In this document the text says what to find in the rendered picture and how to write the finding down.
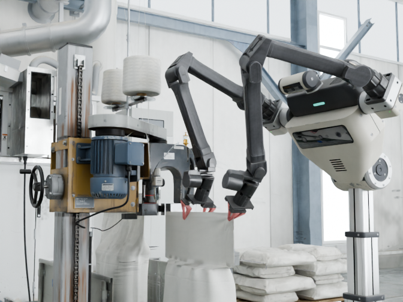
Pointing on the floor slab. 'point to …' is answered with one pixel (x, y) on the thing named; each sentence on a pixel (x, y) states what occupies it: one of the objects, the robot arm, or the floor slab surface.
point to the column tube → (60, 278)
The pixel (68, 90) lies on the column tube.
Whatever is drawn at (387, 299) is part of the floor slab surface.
